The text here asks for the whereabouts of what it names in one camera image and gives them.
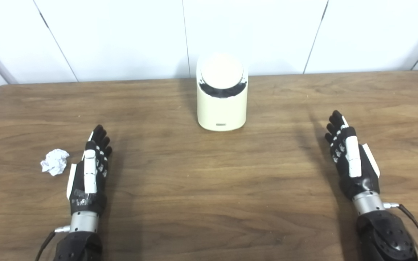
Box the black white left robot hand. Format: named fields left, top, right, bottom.
left=66, top=125, right=112, bottom=217

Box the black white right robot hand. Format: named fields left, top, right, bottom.
left=324, top=110, right=381, bottom=200

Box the white paper ball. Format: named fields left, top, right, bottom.
left=40, top=149, right=70, bottom=177

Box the cream-colored lidded bin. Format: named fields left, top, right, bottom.
left=196, top=53, right=249, bottom=132

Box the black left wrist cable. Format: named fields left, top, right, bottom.
left=35, top=225, right=71, bottom=261

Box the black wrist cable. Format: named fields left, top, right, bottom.
left=35, top=225, right=71, bottom=261
left=383, top=202, right=418, bottom=261

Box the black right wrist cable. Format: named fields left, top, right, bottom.
left=383, top=202, right=418, bottom=261

